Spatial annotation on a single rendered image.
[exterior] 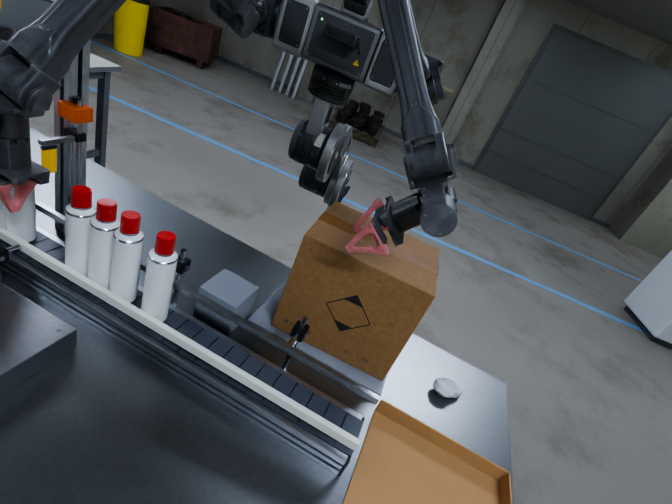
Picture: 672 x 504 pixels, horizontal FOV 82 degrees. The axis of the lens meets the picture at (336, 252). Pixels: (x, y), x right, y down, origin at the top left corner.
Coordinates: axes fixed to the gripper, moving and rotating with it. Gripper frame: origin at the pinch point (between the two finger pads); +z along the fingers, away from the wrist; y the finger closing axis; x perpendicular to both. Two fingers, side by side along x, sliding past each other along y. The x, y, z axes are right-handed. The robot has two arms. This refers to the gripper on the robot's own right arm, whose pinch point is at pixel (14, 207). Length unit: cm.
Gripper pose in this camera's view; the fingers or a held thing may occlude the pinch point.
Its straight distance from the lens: 93.9
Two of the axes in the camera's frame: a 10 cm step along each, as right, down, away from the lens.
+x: 3.3, -3.8, 8.6
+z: -3.3, 8.1, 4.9
